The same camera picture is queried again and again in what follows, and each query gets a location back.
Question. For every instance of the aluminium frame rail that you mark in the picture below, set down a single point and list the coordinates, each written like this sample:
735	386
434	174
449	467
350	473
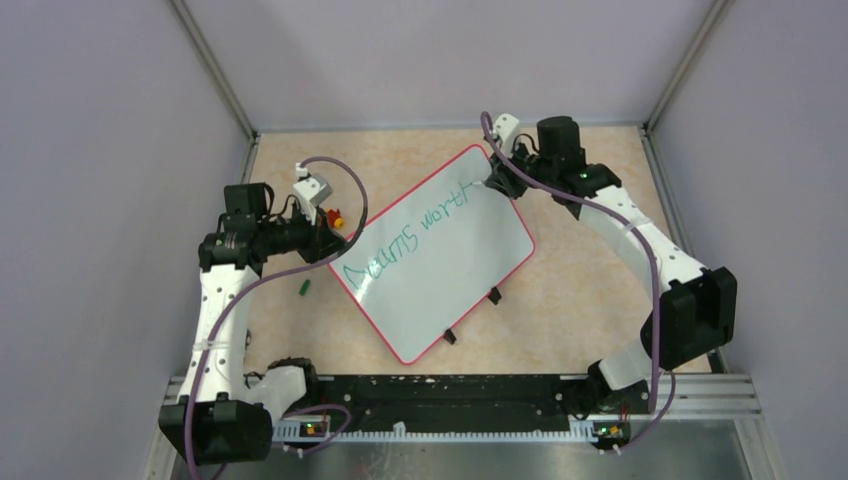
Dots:
249	161

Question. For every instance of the green marker cap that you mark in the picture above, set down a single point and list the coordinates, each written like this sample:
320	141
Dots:
304	287

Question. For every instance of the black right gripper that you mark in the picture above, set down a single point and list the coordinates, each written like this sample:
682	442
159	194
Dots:
502	179

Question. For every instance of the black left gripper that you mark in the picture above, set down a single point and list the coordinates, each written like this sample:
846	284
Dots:
321	241

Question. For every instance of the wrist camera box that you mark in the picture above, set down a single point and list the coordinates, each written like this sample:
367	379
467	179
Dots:
311	190
505	131

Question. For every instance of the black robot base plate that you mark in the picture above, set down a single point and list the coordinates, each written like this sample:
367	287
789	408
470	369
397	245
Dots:
469	403

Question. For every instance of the pink framed whiteboard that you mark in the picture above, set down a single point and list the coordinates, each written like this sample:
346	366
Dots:
429	258

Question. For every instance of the black whiteboard foot clip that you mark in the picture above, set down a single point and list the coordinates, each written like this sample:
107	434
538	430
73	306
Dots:
494	296
450	337

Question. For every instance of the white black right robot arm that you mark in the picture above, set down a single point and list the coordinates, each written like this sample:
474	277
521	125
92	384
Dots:
693	307

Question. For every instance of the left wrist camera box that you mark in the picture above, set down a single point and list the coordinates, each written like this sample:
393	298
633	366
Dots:
311	190

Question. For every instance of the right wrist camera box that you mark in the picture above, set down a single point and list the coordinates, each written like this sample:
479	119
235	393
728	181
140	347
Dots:
505	131

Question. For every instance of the white slotted cable duct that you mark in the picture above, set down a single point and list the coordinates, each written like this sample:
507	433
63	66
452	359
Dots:
294	431

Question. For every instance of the red yellow green toy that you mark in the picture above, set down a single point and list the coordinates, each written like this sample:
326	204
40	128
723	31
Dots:
335	219

